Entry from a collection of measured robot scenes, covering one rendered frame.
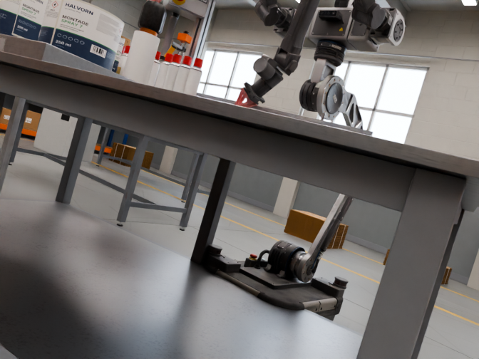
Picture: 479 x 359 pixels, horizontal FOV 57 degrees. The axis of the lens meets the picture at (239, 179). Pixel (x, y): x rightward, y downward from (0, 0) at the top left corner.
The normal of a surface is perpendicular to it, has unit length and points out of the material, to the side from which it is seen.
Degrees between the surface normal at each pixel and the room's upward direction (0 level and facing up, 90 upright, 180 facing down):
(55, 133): 90
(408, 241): 90
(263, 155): 90
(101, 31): 90
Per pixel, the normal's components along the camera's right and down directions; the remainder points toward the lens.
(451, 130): -0.61, -0.15
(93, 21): 0.55, 0.20
